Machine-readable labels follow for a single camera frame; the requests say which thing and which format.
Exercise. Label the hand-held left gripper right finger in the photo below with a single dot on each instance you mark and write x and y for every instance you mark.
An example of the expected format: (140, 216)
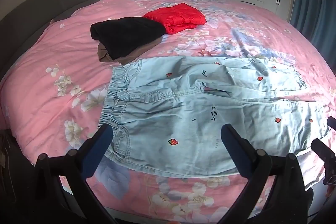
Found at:
(233, 146)

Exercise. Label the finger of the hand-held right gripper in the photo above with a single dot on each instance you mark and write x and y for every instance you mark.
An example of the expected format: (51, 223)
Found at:
(332, 123)
(323, 149)

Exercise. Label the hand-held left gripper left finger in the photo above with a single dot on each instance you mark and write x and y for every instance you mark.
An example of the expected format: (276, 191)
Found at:
(99, 146)

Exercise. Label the light blue strawberry print pants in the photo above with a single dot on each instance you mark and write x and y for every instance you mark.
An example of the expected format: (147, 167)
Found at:
(170, 113)

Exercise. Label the brown folded garment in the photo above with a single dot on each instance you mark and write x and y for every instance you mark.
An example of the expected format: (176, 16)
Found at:
(103, 54)

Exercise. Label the pink floral bedspread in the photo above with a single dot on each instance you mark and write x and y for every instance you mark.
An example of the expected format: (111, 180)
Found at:
(52, 56)

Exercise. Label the black folded garment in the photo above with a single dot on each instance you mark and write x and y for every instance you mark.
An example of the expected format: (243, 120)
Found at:
(126, 35)

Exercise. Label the red puffer jacket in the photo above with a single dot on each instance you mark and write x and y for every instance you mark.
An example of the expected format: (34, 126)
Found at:
(176, 16)

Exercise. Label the grey upholstered headboard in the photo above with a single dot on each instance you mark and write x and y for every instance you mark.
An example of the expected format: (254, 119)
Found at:
(39, 3)

